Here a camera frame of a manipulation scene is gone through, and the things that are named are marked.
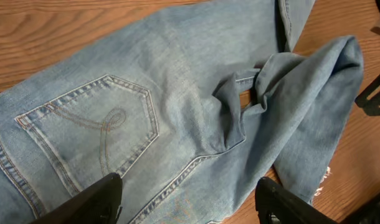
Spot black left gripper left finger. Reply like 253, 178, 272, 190
31, 173, 123, 224

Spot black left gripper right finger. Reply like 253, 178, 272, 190
255, 177, 336, 224

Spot blue denim jeans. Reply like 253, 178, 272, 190
0, 1, 363, 223

